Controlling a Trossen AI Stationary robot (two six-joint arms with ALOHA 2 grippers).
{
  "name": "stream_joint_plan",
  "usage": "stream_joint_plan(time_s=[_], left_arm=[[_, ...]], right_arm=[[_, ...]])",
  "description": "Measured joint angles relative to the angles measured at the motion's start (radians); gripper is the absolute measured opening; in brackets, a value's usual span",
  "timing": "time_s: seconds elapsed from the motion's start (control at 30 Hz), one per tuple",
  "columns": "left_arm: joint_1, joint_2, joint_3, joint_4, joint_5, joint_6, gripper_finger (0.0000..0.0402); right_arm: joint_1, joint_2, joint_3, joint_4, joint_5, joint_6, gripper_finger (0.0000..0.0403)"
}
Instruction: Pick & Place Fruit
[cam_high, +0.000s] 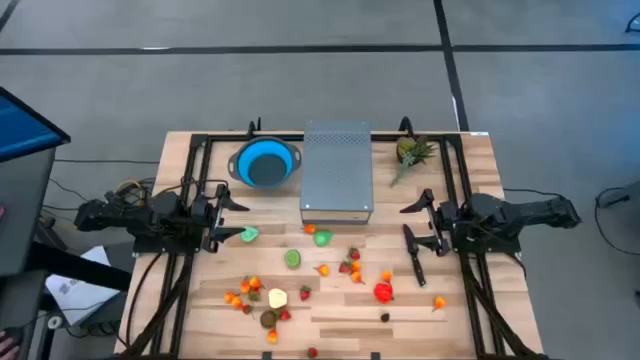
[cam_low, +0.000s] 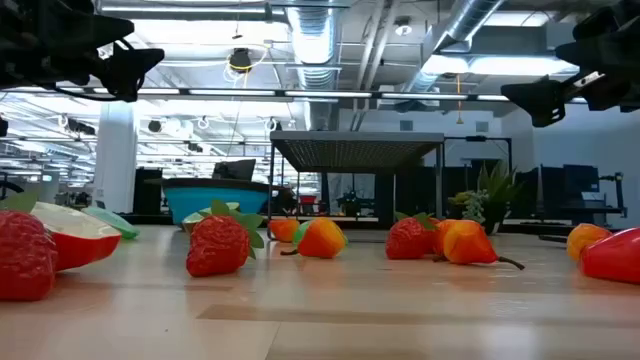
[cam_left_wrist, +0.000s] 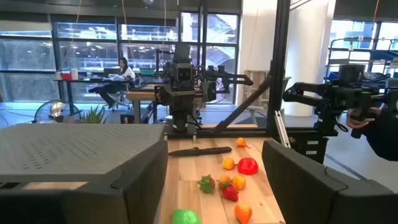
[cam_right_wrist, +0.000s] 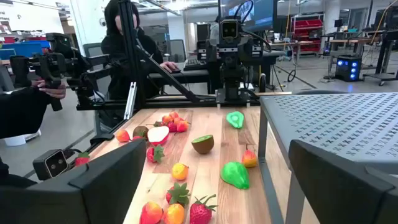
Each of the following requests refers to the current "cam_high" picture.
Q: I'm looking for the grey perforated metal stand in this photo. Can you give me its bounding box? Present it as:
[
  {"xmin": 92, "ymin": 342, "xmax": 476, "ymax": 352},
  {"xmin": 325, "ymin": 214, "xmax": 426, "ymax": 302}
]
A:
[{"xmin": 298, "ymin": 119, "xmax": 375, "ymax": 226}]

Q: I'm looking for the thin black floor cable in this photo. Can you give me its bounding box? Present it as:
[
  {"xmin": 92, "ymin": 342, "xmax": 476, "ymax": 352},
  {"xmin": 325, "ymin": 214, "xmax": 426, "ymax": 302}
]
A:
[{"xmin": 593, "ymin": 185, "xmax": 640, "ymax": 257}]

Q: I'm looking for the person's hand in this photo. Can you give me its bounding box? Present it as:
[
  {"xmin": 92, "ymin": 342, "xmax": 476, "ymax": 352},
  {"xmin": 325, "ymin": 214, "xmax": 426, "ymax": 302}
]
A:
[{"xmin": 0, "ymin": 330, "xmax": 21, "ymax": 359}]

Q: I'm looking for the blue screen monitor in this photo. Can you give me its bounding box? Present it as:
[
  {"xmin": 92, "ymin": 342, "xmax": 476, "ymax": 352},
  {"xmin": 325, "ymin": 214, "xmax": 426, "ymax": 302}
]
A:
[{"xmin": 0, "ymin": 85, "xmax": 71, "ymax": 164}]

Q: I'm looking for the thick black cable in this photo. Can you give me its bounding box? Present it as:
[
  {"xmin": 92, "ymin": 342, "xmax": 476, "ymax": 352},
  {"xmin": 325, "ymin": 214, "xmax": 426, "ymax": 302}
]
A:
[{"xmin": 124, "ymin": 252, "xmax": 164, "ymax": 349}]

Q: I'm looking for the white paper sheet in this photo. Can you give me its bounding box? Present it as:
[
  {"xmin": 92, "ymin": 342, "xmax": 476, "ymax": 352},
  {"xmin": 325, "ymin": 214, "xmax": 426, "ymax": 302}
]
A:
[{"xmin": 44, "ymin": 244, "xmax": 121, "ymax": 327}]

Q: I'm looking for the black desk bar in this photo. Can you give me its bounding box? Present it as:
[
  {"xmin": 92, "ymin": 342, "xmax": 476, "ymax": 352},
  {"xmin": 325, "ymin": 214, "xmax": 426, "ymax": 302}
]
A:
[{"xmin": 27, "ymin": 242, "xmax": 132, "ymax": 292}]

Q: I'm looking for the yellow cable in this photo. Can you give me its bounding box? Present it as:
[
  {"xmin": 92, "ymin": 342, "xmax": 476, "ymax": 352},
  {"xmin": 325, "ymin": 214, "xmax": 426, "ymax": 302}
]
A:
[{"xmin": 115, "ymin": 178, "xmax": 146, "ymax": 194}]

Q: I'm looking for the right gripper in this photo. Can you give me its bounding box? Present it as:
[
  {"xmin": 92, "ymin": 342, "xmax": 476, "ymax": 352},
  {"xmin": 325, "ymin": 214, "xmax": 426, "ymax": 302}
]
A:
[{"xmin": 399, "ymin": 188, "xmax": 454, "ymax": 289}]

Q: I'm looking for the potted succulent plant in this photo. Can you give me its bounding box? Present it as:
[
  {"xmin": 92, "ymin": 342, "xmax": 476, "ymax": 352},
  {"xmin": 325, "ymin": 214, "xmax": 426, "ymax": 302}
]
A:
[{"xmin": 388, "ymin": 134, "xmax": 437, "ymax": 189}]

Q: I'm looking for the blue collapsible bowl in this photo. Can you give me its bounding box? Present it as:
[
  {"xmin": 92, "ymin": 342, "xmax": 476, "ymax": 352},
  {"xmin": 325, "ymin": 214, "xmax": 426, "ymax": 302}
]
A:
[{"xmin": 227, "ymin": 135, "xmax": 303, "ymax": 190}]

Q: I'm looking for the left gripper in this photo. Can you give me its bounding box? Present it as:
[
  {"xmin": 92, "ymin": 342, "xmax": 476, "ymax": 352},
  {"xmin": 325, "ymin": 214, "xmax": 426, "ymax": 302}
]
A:
[{"xmin": 192, "ymin": 183, "xmax": 250, "ymax": 253}]

